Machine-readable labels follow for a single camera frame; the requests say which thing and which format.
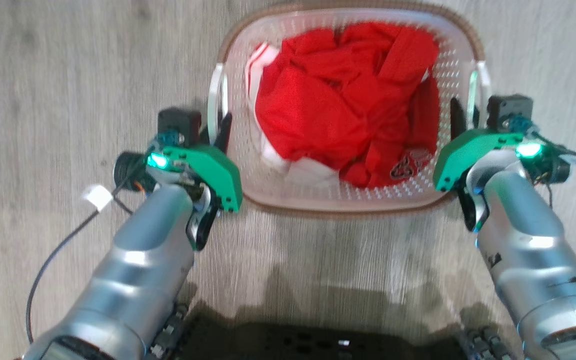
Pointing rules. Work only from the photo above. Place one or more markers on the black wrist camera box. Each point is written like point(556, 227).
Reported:
point(508, 110)
point(179, 124)

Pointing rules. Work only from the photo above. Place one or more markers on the red and white garment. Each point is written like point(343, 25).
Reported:
point(328, 110)

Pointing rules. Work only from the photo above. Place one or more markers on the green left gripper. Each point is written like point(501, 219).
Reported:
point(213, 167)

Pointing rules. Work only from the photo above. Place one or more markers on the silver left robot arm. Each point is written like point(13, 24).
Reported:
point(138, 270)

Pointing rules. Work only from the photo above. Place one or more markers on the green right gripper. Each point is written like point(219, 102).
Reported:
point(463, 150)

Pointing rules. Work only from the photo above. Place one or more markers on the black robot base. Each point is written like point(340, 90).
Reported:
point(318, 342)

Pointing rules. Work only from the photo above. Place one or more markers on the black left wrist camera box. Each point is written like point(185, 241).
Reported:
point(179, 124)

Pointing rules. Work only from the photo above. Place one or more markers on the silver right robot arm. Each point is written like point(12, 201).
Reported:
point(533, 260)

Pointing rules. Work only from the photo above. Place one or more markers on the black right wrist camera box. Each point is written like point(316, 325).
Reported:
point(508, 110)

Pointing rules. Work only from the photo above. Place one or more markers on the white laundry basket brown rim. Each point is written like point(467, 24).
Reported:
point(318, 197)

